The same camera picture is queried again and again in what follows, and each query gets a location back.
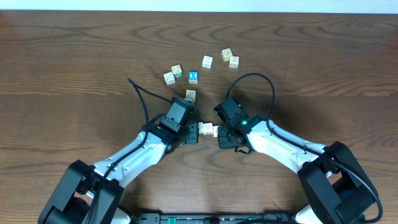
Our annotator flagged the red edged grape block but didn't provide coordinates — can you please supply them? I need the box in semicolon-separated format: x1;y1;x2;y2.
213;126;219;138

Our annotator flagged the left black cable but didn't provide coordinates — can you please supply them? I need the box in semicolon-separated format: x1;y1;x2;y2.
84;77;174;224

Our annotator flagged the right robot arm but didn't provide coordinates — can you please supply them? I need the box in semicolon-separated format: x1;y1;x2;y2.
217;111;383;223

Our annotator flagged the blue X letter block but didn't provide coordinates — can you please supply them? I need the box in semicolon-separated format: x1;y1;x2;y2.
188;71;198;84

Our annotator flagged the green edged picture block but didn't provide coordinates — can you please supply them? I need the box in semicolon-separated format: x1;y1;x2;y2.
171;65;183;78

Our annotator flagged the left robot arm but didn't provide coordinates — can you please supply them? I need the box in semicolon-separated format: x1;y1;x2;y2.
38;103;198;223

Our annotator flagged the yellow edged white block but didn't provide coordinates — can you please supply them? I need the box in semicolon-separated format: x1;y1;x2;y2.
203;123;213;135

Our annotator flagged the black cable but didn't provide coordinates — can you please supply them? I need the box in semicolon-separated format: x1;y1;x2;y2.
84;77;174;224
225;72;384;222

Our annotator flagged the yellow picture block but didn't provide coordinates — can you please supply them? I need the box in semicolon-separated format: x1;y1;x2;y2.
221;48;233;62

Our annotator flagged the right black cable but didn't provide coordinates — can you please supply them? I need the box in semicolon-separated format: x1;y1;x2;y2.
225;72;384;222

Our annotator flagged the white block red drawing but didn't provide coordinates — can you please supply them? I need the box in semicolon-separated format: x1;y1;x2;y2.
164;72;175;85

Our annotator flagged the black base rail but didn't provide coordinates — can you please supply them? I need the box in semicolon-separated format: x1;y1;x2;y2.
131;213;297;224

